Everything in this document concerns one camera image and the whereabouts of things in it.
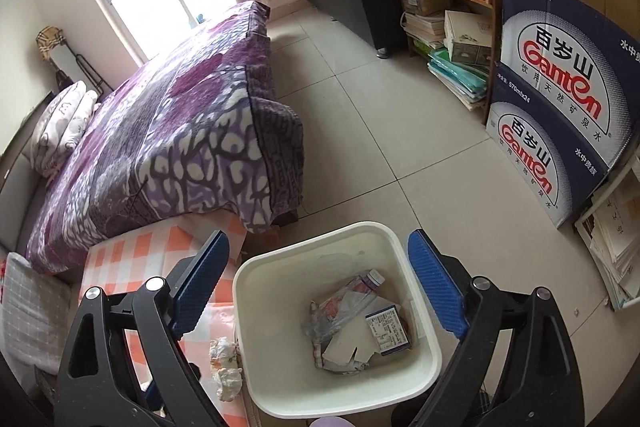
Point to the grey checked cloth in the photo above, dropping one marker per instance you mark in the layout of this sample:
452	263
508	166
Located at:
35	307

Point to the dark headboard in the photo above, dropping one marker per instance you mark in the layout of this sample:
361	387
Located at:
20	167

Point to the white patterned pillow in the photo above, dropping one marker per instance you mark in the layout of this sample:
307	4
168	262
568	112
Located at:
65	122

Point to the black ottoman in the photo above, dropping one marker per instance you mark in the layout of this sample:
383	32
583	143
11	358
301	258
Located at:
355	2

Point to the orange checkered tablecloth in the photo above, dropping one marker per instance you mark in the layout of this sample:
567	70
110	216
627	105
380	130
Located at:
130	252

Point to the stack of papers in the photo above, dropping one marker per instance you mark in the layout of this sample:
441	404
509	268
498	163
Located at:
615	237

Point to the plaid scarf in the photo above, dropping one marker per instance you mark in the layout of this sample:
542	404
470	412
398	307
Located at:
50	39

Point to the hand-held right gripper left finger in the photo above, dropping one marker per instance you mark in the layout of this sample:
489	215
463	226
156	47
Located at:
197	287

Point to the white drawer box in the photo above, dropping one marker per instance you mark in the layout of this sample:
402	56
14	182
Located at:
467	34

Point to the crumpled printed tissue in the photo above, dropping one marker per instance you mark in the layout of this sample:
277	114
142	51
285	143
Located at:
226	367

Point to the stack of green folders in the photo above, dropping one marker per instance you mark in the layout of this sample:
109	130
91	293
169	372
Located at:
460	79

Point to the large water bottle carton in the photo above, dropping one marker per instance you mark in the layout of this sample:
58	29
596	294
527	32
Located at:
565	47

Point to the small water bottle carton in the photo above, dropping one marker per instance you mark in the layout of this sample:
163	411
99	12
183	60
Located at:
540	157

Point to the clear plastic bottle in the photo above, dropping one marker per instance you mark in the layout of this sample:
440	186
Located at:
340	307

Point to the white trash bin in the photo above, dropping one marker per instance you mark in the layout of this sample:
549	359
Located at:
280	287

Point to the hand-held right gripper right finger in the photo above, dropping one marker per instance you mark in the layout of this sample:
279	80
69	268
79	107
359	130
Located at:
435	282

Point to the blue and white carton box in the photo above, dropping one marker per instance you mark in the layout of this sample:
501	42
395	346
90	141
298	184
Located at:
387	329

